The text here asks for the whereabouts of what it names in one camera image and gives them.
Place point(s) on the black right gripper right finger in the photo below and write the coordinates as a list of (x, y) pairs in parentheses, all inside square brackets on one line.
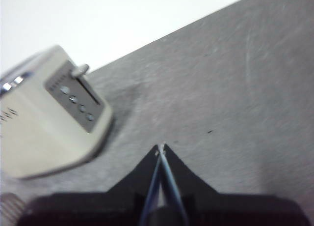
[(233, 211)]

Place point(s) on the grey toaster lever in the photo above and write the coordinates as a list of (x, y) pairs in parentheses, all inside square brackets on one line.
[(81, 70)]

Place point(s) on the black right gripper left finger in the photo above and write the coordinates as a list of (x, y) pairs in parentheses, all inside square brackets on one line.
[(98, 208)]

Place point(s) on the cream two-slot toaster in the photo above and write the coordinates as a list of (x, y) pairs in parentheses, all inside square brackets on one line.
[(44, 137)]

